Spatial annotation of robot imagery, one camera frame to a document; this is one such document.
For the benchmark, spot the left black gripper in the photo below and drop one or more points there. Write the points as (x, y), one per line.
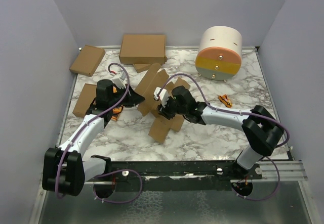
(133, 98)

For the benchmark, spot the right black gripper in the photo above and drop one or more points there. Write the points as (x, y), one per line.
(164, 111)

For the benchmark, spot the brown cardboard box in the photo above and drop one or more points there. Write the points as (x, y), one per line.
(155, 77)

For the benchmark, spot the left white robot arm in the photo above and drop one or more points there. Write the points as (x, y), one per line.
(64, 170)

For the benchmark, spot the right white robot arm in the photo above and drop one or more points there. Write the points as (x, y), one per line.
(261, 129)

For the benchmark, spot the small cardboard box under stack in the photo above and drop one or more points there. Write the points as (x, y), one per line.
(141, 67)

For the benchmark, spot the folded cardboard box front left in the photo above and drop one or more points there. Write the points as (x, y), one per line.
(86, 97)

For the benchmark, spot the large folded cardboard box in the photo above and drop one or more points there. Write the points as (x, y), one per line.
(143, 49)

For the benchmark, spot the folded cardboard box back left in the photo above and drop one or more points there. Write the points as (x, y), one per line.
(87, 61)

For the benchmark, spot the small orange toy car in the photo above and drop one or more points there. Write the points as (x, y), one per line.
(225, 100)

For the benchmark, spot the round pastel drawer cabinet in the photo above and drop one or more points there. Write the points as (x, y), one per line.
(220, 53)

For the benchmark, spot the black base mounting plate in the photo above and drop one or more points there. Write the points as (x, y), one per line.
(164, 176)

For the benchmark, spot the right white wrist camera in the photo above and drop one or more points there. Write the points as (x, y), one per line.
(162, 95)

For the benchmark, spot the aluminium rail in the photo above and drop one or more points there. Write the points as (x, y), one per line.
(288, 171)

